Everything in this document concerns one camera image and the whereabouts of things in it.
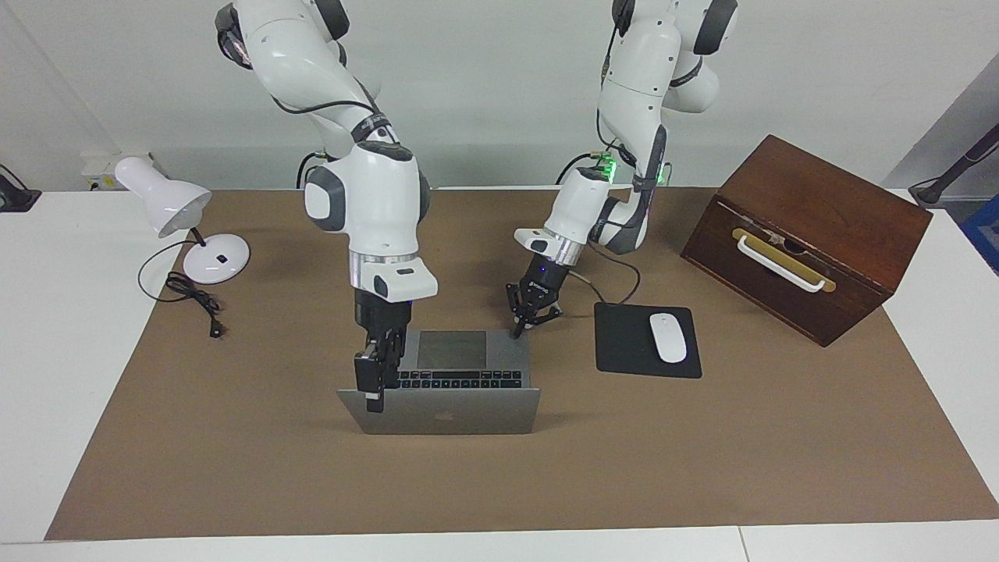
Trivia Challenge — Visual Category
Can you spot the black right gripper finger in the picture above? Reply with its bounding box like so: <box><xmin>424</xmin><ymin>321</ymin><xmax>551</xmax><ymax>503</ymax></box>
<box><xmin>381</xmin><ymin>326</ymin><xmax>407</xmax><ymax>374</ymax></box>
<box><xmin>354</xmin><ymin>332</ymin><xmax>386</xmax><ymax>413</ymax></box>

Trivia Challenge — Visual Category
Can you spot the grey Apple laptop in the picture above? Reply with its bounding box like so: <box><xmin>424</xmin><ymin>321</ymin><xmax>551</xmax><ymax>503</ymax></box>
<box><xmin>337</xmin><ymin>329</ymin><xmax>542</xmax><ymax>436</ymax></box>

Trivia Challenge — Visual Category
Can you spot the black mouse pad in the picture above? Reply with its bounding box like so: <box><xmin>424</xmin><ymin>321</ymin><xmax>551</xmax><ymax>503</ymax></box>
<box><xmin>594</xmin><ymin>303</ymin><xmax>703</xmax><ymax>380</ymax></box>

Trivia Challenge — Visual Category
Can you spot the white computer mouse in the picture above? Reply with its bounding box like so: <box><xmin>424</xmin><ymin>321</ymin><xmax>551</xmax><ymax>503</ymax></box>
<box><xmin>649</xmin><ymin>313</ymin><xmax>688</xmax><ymax>365</ymax></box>

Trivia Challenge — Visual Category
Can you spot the brown table mat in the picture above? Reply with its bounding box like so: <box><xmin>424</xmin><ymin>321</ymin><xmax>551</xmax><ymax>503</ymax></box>
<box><xmin>44</xmin><ymin>187</ymin><xmax>999</xmax><ymax>541</ymax></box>

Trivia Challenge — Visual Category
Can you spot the white desk lamp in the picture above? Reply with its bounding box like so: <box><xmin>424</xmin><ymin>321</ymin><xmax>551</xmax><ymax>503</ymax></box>
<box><xmin>114</xmin><ymin>156</ymin><xmax>251</xmax><ymax>286</ymax></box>

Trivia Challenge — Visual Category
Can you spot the dark brown wooden box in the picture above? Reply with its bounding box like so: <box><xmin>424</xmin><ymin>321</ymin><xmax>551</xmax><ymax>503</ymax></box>
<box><xmin>681</xmin><ymin>134</ymin><xmax>934</xmax><ymax>348</ymax></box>

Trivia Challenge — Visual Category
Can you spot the black floor object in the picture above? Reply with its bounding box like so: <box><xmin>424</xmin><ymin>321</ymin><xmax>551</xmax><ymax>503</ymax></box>
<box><xmin>0</xmin><ymin>164</ymin><xmax>41</xmax><ymax>213</ymax></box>

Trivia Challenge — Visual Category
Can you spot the black tripod stand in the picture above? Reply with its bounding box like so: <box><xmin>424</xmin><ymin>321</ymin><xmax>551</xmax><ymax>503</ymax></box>
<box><xmin>909</xmin><ymin>123</ymin><xmax>999</xmax><ymax>208</ymax></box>

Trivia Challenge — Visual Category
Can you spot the blue crate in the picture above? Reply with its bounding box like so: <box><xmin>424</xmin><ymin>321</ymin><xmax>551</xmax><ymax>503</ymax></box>
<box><xmin>958</xmin><ymin>194</ymin><xmax>999</xmax><ymax>276</ymax></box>

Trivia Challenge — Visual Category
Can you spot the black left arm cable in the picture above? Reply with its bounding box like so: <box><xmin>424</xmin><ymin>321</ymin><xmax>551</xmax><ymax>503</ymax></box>
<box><xmin>568</xmin><ymin>16</ymin><xmax>672</xmax><ymax>307</ymax></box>

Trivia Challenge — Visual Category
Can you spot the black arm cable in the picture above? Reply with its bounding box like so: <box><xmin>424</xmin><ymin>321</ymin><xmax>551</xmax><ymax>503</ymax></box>
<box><xmin>265</xmin><ymin>87</ymin><xmax>385</xmax><ymax>118</ymax></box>
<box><xmin>568</xmin><ymin>16</ymin><xmax>672</xmax><ymax>307</ymax></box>

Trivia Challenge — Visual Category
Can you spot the black lamp power cable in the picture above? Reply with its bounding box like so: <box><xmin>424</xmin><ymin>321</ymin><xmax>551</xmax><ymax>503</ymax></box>
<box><xmin>138</xmin><ymin>240</ymin><xmax>227</xmax><ymax>340</ymax></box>

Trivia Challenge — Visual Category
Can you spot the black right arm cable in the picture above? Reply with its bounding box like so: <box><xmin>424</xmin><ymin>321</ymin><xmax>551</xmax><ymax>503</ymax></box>
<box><xmin>265</xmin><ymin>87</ymin><xmax>385</xmax><ymax>118</ymax></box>

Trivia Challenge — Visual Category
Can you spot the white box handle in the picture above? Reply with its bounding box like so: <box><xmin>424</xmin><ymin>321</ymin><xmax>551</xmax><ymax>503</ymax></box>
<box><xmin>737</xmin><ymin>234</ymin><xmax>827</xmax><ymax>294</ymax></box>

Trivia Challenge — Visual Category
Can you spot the brass handle plate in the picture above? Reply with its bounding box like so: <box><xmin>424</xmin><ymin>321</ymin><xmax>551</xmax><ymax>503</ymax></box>
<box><xmin>731</xmin><ymin>227</ymin><xmax>837</xmax><ymax>293</ymax></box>

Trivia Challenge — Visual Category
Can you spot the white wall power strip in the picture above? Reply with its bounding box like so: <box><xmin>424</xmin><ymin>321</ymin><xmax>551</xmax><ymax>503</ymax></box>
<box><xmin>82</xmin><ymin>152</ymin><xmax>157</xmax><ymax>192</ymax></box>

